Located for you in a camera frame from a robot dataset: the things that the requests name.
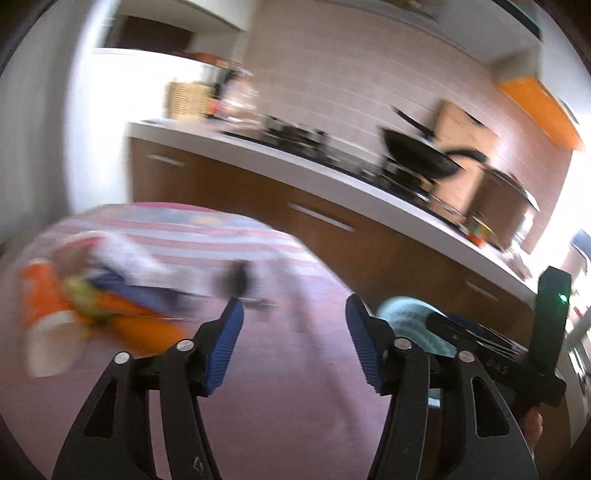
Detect orange and white paper cup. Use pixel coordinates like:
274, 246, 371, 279
19, 257, 89, 378

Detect black binder clip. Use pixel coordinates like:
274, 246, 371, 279
221, 261, 275, 309

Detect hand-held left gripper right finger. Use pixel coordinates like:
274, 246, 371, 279
345, 294, 541, 480

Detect black wok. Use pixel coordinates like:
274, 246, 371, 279
379, 105, 483, 182

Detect orange snack packet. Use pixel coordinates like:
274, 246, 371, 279
90, 293, 188, 357

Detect brown wooden base cabinets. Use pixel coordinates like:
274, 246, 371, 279
129, 136, 539, 361

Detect white crumpled paper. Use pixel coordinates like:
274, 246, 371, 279
88, 230, 164, 289

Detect group of condiment bottles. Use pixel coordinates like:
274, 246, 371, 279
210, 64, 260, 123

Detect green crumpled wrapper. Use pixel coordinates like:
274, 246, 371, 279
64, 276, 105, 324

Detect white kitchen countertop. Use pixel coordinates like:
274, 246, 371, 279
127, 119, 540, 301

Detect small colourful jar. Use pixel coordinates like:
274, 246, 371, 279
465, 213, 494, 246

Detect person's right hand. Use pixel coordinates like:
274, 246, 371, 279
519, 410, 544, 460

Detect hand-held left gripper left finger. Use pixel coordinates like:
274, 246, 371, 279
53, 298, 245, 480

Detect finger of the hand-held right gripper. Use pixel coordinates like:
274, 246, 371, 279
424, 312, 527, 358

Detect dark blue packet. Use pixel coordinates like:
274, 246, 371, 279
90, 270, 176, 310

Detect steel pot with lid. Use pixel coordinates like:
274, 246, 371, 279
468, 165, 542, 252

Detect black gas stove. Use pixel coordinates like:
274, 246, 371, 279
221, 114, 465, 224

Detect orange wall cabinet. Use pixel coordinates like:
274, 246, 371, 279
495, 75, 588, 152

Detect woven basket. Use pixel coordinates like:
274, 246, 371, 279
165, 80, 214, 121

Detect wooden cutting board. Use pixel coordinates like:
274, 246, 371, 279
433, 99, 503, 163

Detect white wall cabinet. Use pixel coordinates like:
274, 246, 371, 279
93, 0, 252, 58

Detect pink striped tablecloth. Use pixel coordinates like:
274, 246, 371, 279
0, 202, 402, 480

